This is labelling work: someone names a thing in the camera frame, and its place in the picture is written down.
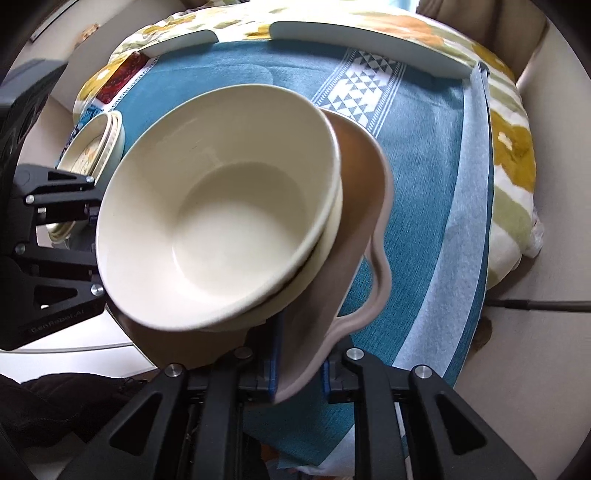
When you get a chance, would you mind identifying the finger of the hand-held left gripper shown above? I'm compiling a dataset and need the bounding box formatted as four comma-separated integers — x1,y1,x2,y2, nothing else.
0,242,109,349
14,165,105,227

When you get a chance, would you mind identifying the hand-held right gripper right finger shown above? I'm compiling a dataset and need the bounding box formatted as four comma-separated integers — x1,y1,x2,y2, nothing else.
322,347,539,480

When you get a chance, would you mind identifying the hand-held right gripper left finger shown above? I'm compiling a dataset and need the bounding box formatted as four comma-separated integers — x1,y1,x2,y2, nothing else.
60,316,284,480

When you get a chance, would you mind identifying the oval duck print dish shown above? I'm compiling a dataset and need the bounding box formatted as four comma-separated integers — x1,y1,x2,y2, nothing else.
56,113,116,178

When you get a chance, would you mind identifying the small cream oval dish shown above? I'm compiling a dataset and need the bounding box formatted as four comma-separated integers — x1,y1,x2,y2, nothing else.
46,111,126,243

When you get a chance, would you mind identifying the cream bowl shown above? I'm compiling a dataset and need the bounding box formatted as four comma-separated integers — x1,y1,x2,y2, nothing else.
95,84,346,332

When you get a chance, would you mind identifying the large white plate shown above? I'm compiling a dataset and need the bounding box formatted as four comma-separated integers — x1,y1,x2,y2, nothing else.
147,30,219,59

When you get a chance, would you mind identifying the multicolour patterned cloth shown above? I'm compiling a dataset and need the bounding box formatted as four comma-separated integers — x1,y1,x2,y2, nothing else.
69,50,155,153

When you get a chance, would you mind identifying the large cream plate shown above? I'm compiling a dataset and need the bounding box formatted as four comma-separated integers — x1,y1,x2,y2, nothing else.
0,300,158,384

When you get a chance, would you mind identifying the black clothing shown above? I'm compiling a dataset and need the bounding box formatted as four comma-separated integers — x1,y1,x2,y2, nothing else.
0,371,158,480

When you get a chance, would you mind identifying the teal tablecloth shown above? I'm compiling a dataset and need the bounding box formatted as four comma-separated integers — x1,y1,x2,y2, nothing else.
69,39,495,474

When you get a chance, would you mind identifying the floral blanket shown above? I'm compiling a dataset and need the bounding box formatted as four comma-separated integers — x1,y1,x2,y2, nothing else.
71,0,546,289

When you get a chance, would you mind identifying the black cable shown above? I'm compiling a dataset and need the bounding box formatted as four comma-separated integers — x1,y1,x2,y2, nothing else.
487,298,591,315

